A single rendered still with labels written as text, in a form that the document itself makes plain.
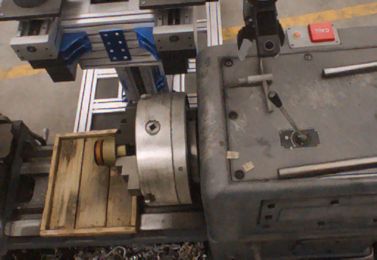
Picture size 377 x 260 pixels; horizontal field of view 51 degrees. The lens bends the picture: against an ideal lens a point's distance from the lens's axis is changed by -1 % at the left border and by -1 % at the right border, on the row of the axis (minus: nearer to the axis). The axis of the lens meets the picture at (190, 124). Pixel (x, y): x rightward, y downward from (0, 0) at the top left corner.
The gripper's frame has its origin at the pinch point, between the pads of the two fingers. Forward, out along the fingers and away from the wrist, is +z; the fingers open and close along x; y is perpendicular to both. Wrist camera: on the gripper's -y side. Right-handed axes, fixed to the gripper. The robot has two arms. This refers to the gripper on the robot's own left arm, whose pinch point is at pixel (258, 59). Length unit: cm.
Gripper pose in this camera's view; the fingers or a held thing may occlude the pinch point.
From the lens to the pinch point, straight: 102.5
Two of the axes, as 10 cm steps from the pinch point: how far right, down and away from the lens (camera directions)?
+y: -0.3, -8.6, 5.1
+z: 0.9, 5.0, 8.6
